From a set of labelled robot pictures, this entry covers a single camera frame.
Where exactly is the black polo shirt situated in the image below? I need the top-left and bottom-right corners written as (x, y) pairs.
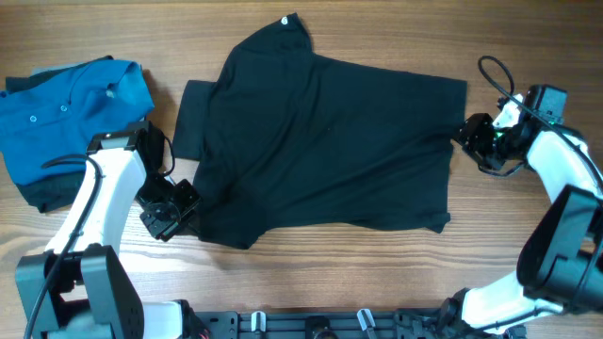
top-left (173, 14), bottom-right (467, 250)

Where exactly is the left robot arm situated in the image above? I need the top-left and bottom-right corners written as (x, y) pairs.
top-left (15, 121), bottom-right (211, 338)

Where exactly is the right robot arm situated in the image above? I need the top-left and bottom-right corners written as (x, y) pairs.
top-left (431, 114), bottom-right (602, 338)

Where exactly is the dark grey folded shirt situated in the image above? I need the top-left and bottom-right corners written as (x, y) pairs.
top-left (1, 56), bottom-right (115, 213)

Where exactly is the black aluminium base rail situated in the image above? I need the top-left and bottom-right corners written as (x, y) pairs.
top-left (196, 308), bottom-right (497, 339)

